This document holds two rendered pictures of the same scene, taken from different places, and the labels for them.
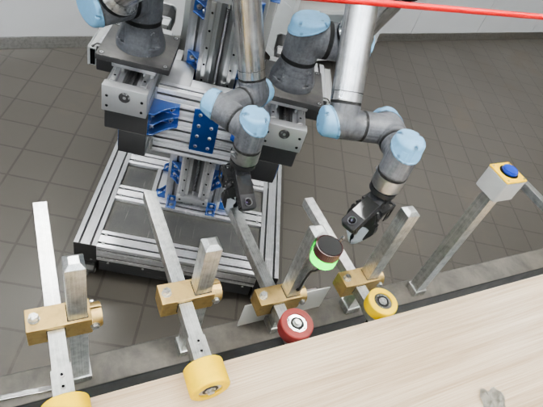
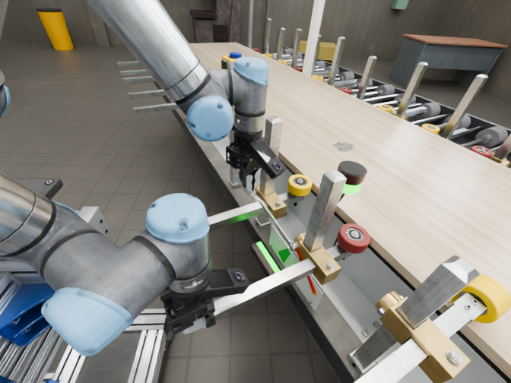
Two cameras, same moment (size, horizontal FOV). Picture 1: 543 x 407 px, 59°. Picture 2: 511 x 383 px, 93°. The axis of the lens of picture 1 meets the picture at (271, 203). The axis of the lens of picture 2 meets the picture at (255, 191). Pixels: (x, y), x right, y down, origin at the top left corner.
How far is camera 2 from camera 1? 1.02 m
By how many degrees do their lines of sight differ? 60
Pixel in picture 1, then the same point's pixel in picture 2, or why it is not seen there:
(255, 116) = (188, 208)
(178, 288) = (435, 343)
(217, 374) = (489, 280)
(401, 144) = (264, 68)
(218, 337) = (334, 327)
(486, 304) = not seen: hidden behind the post
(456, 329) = (301, 152)
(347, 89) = (196, 61)
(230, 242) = (113, 368)
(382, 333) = not seen: hidden behind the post
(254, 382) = (428, 264)
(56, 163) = not seen: outside the picture
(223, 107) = (136, 278)
